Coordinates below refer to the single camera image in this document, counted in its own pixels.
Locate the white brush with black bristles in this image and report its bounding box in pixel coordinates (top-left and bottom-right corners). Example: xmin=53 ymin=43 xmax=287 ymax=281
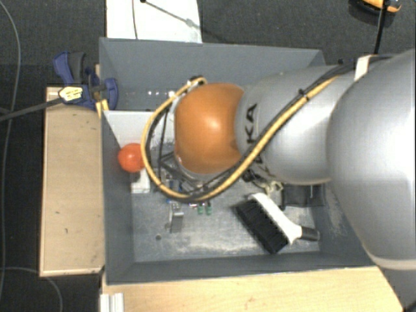
xmin=231 ymin=192 xmax=321 ymax=255

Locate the orange ball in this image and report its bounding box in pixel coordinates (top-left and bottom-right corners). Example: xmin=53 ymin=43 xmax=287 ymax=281
xmin=117 ymin=142 xmax=146 ymax=174

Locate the pale wood board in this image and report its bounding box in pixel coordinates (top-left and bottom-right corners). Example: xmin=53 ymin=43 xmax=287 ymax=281
xmin=39 ymin=86 xmax=106 ymax=278

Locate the grey metal bin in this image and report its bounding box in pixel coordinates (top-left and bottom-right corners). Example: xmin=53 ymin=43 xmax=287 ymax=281
xmin=98 ymin=37 xmax=375 ymax=285

